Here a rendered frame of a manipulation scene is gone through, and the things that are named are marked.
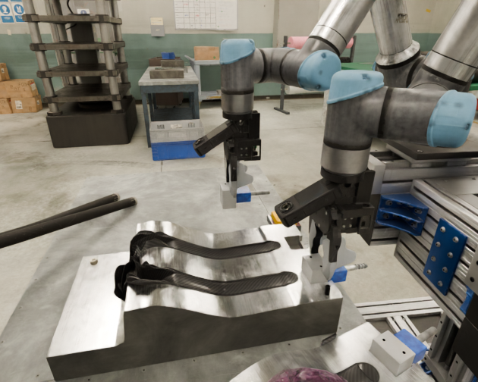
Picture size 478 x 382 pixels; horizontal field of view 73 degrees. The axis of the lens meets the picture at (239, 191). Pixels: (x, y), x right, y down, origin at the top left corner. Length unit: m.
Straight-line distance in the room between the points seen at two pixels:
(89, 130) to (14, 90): 2.83
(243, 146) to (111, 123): 3.77
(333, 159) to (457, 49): 0.24
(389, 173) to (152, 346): 0.73
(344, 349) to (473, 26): 0.52
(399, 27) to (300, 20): 6.03
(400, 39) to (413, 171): 0.36
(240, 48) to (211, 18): 6.23
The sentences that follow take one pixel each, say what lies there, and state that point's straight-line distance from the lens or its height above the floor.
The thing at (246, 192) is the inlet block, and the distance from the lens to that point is 0.84.
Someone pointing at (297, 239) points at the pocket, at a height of 0.88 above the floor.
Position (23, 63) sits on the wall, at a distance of 7.44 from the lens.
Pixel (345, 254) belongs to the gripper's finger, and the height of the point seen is 0.96.
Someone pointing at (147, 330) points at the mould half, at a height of 0.88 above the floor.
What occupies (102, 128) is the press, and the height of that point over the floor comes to 0.23.
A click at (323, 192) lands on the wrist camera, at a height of 1.08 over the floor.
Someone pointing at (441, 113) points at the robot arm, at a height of 1.22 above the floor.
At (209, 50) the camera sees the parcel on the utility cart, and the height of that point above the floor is 1.02.
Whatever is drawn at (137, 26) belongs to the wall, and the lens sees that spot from 6.95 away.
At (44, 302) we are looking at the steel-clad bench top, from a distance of 0.84.
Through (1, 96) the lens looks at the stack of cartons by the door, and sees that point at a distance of 7.27.
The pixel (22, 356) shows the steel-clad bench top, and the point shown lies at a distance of 0.75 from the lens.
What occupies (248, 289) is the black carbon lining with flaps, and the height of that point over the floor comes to 0.88.
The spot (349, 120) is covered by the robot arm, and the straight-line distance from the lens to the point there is 0.51.
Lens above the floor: 1.32
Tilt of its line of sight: 26 degrees down
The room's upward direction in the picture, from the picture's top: straight up
